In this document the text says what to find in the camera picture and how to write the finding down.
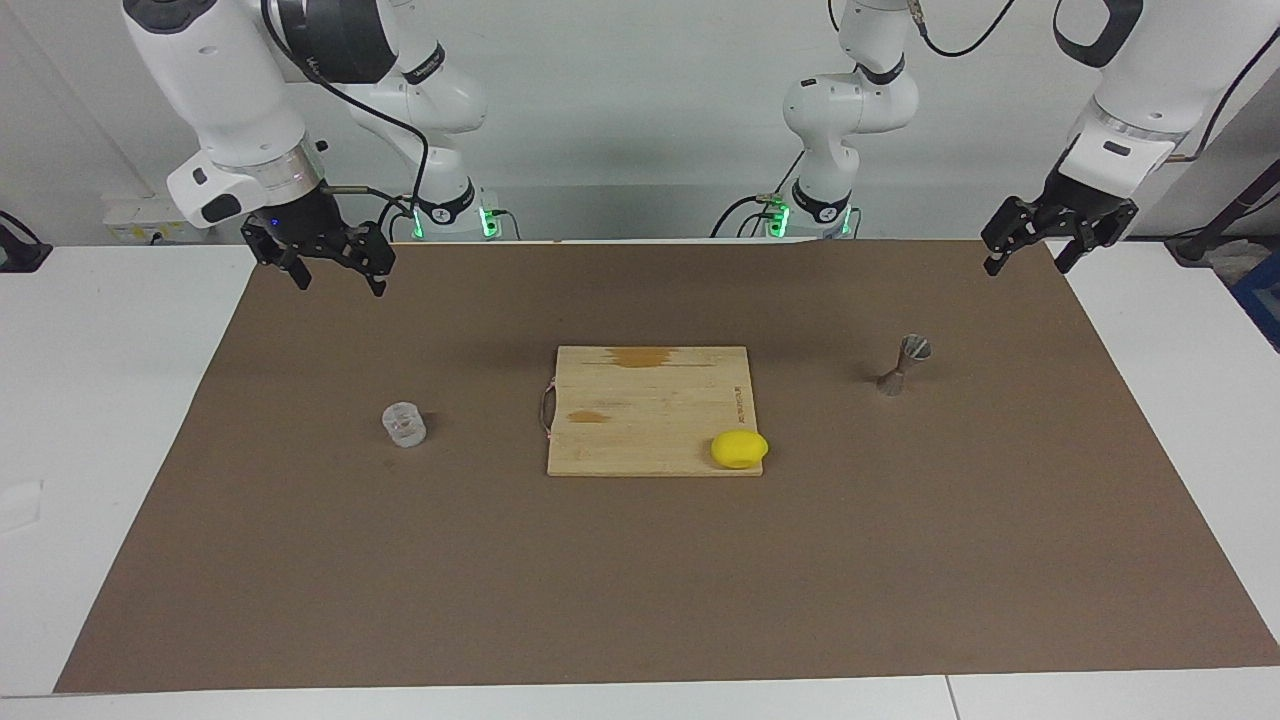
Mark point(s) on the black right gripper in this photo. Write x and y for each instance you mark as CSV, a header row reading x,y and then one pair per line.
x,y
305,225

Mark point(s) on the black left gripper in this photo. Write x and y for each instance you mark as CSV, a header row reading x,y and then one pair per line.
x,y
1090,205

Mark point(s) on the metal double jigger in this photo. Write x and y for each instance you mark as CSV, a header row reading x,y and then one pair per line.
x,y
912,350

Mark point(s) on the clear glass cup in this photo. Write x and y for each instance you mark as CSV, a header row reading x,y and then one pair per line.
x,y
404,428

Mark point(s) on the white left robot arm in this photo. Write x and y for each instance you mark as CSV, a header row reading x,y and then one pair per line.
x,y
850,100

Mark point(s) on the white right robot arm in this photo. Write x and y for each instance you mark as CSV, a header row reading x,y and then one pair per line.
x,y
220,80

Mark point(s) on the black tripod leg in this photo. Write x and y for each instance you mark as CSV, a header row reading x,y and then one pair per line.
x,y
1235,207

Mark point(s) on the black stand base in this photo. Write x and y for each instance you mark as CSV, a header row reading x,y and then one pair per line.
x,y
20,255

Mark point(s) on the brown table mat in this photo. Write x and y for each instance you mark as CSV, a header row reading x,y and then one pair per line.
x,y
300,560

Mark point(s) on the wooden cutting board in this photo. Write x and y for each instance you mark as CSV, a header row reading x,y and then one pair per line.
x,y
650,420

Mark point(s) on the yellow lemon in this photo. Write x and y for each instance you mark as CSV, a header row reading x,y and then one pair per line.
x,y
738,450

